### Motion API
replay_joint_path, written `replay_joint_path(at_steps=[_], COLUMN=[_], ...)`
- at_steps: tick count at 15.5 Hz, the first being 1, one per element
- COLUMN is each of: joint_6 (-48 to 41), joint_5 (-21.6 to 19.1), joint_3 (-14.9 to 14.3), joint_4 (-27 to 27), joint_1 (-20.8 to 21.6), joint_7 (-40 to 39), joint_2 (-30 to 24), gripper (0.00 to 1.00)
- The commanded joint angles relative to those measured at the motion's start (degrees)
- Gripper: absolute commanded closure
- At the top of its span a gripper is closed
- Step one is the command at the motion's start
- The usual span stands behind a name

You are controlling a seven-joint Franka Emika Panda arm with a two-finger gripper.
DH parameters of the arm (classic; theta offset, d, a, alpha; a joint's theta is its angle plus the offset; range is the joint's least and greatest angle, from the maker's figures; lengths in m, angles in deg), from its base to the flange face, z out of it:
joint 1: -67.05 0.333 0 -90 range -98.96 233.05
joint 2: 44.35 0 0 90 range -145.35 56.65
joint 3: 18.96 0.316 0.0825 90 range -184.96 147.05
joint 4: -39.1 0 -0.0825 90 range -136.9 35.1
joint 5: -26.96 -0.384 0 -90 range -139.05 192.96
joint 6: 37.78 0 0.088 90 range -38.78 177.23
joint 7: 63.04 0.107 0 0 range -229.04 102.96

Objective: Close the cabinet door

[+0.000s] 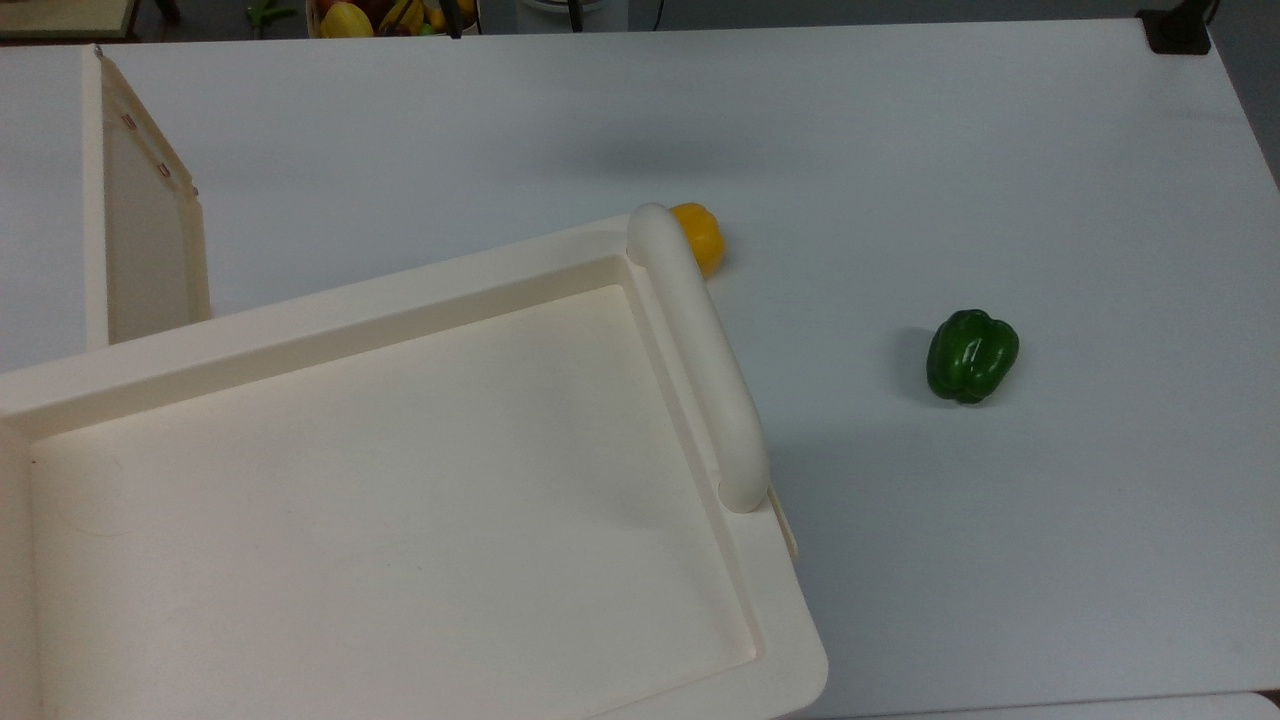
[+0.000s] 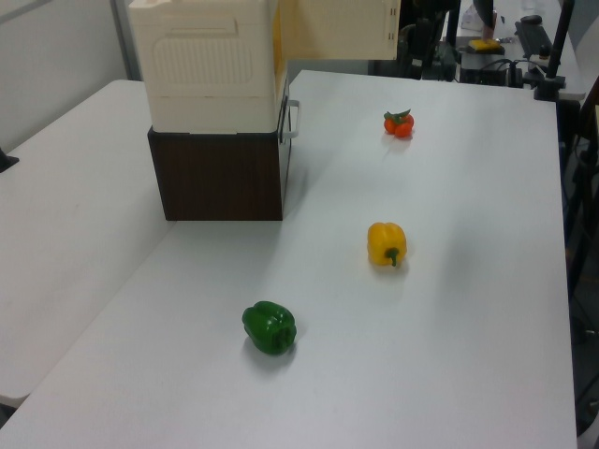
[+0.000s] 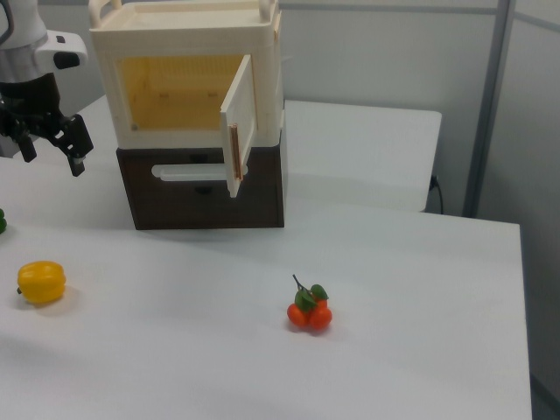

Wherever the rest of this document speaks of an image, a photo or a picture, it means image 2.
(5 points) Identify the cream cabinet door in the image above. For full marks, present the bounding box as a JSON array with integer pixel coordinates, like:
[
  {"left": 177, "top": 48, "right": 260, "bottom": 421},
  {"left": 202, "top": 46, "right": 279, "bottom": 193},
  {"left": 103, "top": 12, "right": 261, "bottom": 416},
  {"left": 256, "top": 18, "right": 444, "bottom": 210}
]
[{"left": 279, "top": 0, "right": 402, "bottom": 62}]

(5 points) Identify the cream plastic cabinet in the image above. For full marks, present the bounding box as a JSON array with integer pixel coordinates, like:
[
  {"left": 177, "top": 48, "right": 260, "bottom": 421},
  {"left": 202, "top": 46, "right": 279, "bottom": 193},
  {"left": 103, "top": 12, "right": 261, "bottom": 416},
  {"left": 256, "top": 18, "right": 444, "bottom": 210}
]
[{"left": 127, "top": 0, "right": 291, "bottom": 135}]

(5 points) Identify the yellow bell pepper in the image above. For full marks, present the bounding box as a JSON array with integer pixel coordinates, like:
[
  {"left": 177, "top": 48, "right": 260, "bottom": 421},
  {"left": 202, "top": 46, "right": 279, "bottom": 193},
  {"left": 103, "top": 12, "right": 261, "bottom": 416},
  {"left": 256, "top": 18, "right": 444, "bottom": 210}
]
[{"left": 366, "top": 221, "right": 408, "bottom": 268}]

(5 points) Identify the dark brown wooden drawer box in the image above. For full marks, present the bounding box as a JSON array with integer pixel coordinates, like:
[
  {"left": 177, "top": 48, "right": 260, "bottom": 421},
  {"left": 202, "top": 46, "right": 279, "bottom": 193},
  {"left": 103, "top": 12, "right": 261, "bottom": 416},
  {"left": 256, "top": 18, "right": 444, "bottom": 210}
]
[{"left": 146, "top": 125, "right": 295, "bottom": 223}]

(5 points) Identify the green bell pepper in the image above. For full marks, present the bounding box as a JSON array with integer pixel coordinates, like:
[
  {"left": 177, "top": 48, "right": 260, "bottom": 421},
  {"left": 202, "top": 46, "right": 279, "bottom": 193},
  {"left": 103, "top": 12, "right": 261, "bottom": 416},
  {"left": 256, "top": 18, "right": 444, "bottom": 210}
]
[{"left": 241, "top": 300, "right": 299, "bottom": 356}]

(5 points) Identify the orange tomato cluster with leaves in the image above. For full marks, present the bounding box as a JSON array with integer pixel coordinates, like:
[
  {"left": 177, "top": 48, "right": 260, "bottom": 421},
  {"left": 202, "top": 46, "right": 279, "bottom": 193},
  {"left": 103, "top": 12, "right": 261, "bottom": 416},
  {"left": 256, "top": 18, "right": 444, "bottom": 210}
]
[{"left": 383, "top": 108, "right": 416, "bottom": 139}]

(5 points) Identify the black equipment behind table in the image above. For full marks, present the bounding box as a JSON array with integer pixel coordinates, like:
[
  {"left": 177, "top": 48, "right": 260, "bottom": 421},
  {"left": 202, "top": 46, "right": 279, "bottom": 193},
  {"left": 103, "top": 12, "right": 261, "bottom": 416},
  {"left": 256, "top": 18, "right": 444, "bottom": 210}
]
[{"left": 401, "top": 18, "right": 462, "bottom": 81}]

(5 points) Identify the black tripod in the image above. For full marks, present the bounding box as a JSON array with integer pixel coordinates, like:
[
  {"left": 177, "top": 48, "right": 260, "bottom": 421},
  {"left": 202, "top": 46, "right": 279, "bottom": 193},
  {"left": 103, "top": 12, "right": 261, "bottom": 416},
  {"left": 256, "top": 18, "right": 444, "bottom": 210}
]
[{"left": 560, "top": 74, "right": 599, "bottom": 422}]

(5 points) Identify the black computer keyboard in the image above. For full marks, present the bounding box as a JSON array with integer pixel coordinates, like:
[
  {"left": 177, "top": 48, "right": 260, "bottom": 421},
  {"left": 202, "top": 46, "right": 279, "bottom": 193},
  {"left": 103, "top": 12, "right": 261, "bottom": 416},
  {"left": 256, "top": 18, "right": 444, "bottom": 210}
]
[{"left": 514, "top": 21, "right": 554, "bottom": 60}]

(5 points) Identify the black table clamp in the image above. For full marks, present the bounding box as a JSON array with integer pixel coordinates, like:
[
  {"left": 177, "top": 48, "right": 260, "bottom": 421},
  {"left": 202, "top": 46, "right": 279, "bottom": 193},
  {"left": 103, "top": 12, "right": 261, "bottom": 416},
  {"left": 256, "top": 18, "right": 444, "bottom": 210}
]
[{"left": 0, "top": 147, "right": 21, "bottom": 174}]

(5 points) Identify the black clamped stand pole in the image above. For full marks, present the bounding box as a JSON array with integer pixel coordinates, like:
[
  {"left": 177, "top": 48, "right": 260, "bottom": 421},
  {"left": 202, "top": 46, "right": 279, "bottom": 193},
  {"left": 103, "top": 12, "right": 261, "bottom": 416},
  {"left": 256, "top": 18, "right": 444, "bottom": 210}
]
[{"left": 533, "top": 0, "right": 576, "bottom": 102}]

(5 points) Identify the light grey drawer handle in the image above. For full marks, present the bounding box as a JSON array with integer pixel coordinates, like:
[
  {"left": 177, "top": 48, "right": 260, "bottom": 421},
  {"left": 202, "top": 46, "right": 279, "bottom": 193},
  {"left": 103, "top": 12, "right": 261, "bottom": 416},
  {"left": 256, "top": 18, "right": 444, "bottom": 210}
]
[{"left": 279, "top": 98, "right": 302, "bottom": 144}]

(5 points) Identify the black device box with cables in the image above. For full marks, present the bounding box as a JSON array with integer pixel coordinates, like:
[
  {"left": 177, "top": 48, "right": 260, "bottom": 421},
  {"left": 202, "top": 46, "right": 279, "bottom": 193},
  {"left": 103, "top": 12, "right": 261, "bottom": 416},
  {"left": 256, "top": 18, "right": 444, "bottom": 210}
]
[{"left": 458, "top": 45, "right": 511, "bottom": 86}]

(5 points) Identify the grey partition post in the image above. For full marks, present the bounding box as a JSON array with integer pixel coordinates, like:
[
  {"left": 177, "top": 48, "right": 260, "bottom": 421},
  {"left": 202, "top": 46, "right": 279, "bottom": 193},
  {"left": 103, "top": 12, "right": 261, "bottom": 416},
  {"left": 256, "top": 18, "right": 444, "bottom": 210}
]
[{"left": 110, "top": 0, "right": 144, "bottom": 81}]

